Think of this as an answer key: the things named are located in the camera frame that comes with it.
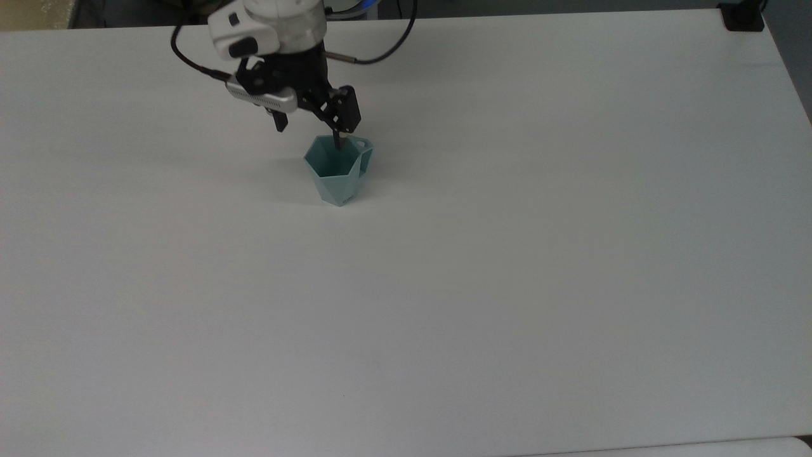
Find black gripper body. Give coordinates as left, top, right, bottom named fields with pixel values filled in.
left=237, top=48, right=334, bottom=107

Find teal faceted cup with handle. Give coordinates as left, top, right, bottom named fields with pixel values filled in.
left=303, top=133, right=375, bottom=208

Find tan board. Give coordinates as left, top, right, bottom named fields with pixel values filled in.
left=0, top=0, right=78, bottom=32

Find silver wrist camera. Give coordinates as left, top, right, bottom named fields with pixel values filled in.
left=226, top=79, right=298, bottom=116

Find black cable with brass plug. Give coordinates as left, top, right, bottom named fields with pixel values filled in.
left=324, top=0, right=419, bottom=66

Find black camera cable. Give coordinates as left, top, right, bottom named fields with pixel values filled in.
left=169, top=22, right=233, bottom=83

